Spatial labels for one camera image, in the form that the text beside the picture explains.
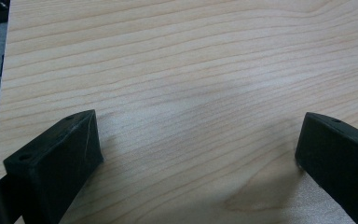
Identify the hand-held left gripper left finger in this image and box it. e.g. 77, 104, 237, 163
3, 109, 104, 224

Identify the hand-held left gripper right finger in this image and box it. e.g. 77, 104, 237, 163
294, 112, 358, 224

